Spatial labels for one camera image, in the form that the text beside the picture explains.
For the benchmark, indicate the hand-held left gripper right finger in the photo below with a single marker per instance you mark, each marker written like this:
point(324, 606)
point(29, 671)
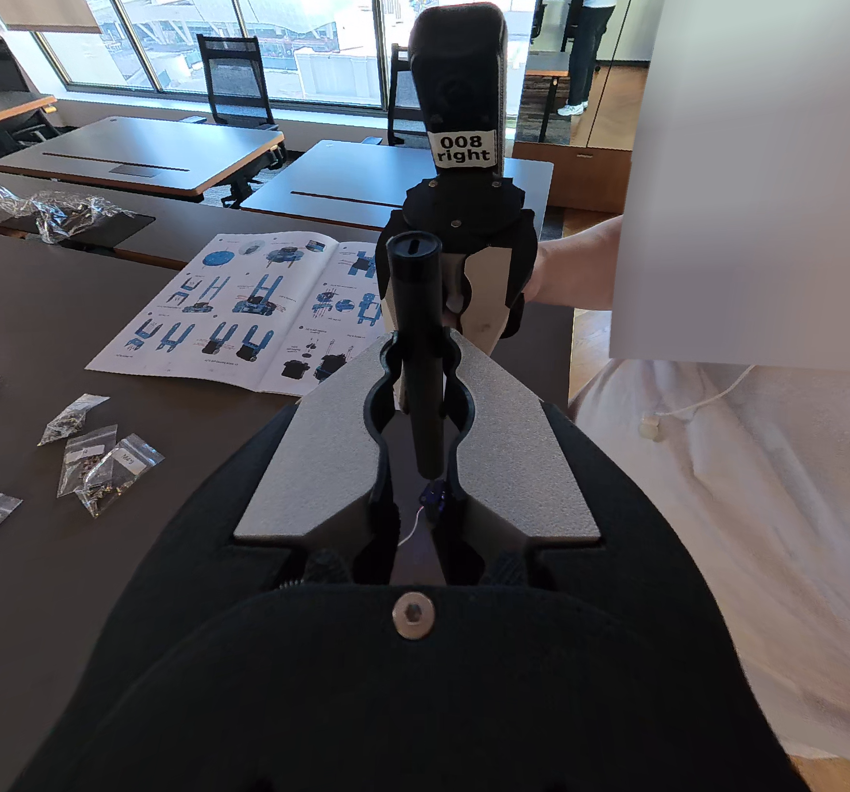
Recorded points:
point(524, 473)

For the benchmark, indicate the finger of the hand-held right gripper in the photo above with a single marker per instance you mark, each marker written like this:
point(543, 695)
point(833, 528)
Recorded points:
point(388, 310)
point(488, 294)

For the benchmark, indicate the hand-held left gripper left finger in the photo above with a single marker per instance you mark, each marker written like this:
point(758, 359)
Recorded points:
point(312, 473)

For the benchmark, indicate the black electric screwdriver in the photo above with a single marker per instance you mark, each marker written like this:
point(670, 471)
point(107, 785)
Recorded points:
point(422, 340)

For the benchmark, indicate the person's right forearm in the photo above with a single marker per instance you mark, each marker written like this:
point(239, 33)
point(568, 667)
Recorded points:
point(578, 267)

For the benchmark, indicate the dark grey desk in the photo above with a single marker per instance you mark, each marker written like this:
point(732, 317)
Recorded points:
point(199, 440)

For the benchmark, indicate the dark desk with flap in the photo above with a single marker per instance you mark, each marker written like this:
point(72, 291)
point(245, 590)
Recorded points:
point(199, 221)

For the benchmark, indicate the grey table with slot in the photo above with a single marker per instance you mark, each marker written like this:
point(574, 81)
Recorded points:
point(398, 174)
point(133, 148)

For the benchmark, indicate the low wooden cabinet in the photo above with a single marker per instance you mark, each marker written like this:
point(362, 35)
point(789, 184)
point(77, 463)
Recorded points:
point(584, 174)

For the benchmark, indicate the large glass window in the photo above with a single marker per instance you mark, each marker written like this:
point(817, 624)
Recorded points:
point(299, 8)

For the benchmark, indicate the person's white shirt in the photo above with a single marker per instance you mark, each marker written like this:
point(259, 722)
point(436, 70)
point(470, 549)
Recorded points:
point(730, 506)

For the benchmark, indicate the group of small screw bags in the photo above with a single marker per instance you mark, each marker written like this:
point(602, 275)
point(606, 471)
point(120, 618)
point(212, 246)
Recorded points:
point(99, 466)

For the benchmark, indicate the white instruction booklet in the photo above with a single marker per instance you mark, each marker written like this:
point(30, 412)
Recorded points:
point(133, 354)

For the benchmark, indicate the crumpled clear plastic wrap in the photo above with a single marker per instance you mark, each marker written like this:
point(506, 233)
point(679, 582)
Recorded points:
point(60, 214)

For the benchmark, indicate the wood-edged table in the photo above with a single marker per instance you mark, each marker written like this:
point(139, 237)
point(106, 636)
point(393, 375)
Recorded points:
point(20, 105)

